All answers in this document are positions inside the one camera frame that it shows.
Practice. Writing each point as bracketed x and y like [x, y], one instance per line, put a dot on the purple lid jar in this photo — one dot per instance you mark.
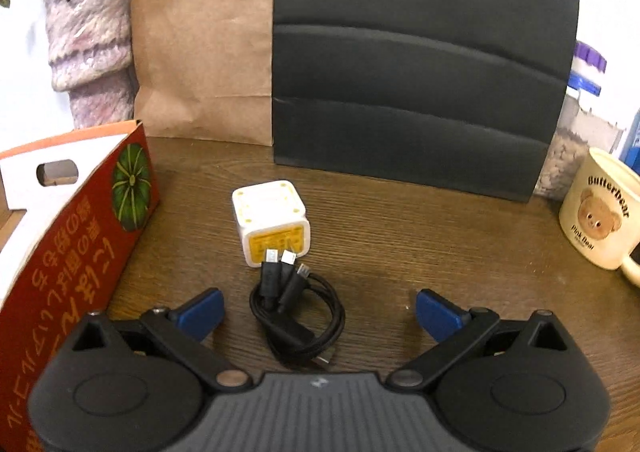
[590, 59]

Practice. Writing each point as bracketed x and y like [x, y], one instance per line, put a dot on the brown paper bag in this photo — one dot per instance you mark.
[200, 56]

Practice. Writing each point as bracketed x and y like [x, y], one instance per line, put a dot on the white cube charger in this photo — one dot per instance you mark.
[265, 212]

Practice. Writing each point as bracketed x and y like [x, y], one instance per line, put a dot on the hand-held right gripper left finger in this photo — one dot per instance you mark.
[200, 314]

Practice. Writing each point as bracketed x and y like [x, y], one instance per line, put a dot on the blue box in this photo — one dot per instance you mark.
[631, 136]

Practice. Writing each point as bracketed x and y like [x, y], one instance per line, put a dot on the black paper bag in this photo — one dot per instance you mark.
[425, 81]

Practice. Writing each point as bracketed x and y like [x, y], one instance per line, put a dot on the orange cardboard box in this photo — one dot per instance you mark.
[65, 257]

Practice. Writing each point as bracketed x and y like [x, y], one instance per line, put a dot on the clear oats container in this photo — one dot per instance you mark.
[565, 151]

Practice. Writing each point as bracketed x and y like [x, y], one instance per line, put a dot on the cream bear mug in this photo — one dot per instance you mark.
[595, 212]

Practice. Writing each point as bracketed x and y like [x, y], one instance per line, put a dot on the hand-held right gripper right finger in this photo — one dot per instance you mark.
[437, 314]

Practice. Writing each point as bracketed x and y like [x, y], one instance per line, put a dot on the pink grey textured vase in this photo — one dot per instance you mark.
[90, 46]

